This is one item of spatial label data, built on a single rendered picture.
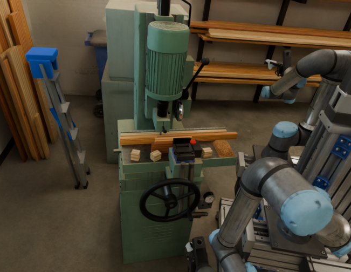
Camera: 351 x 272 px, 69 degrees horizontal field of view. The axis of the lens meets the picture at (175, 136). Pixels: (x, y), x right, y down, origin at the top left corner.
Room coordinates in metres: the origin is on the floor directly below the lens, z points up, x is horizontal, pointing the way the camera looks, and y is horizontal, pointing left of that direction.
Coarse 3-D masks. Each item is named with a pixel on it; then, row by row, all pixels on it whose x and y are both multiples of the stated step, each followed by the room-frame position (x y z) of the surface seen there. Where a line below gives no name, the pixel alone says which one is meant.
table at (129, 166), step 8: (144, 144) 1.10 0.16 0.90; (200, 144) 1.16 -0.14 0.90; (208, 144) 1.17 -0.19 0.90; (128, 152) 1.01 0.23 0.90; (144, 152) 1.03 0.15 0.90; (216, 152) 1.10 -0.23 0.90; (128, 160) 0.95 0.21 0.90; (144, 160) 0.97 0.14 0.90; (152, 160) 0.97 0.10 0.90; (160, 160) 0.98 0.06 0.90; (208, 160) 1.04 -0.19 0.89; (216, 160) 1.05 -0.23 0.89; (224, 160) 1.06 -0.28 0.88; (232, 160) 1.08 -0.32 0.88; (128, 168) 0.92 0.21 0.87; (136, 168) 0.94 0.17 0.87; (144, 168) 0.95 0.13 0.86; (152, 168) 0.96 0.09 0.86; (160, 168) 0.97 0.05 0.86; (168, 168) 0.96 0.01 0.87; (168, 176) 0.90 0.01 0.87; (200, 176) 0.93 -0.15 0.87
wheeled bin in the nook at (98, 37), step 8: (88, 32) 3.04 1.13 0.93; (96, 32) 3.00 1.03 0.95; (104, 32) 2.98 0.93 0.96; (88, 40) 2.73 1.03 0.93; (96, 40) 2.69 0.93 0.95; (104, 40) 2.72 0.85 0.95; (96, 48) 2.69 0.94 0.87; (104, 48) 2.70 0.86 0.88; (96, 56) 2.71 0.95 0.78; (104, 56) 2.71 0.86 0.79; (104, 64) 2.72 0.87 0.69; (96, 96) 3.07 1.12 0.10; (96, 104) 2.71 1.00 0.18; (96, 112) 2.69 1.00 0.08
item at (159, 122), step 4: (156, 108) 1.20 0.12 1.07; (156, 112) 1.16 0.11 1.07; (156, 116) 1.12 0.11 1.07; (168, 116) 1.14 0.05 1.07; (156, 120) 1.08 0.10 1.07; (160, 120) 1.08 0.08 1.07; (164, 120) 1.09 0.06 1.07; (168, 120) 1.09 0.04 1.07; (156, 124) 1.08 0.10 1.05; (160, 124) 1.08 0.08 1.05; (164, 124) 1.09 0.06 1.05; (168, 124) 1.09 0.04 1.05; (156, 128) 1.08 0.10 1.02; (160, 128) 1.08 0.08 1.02; (168, 128) 1.09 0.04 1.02
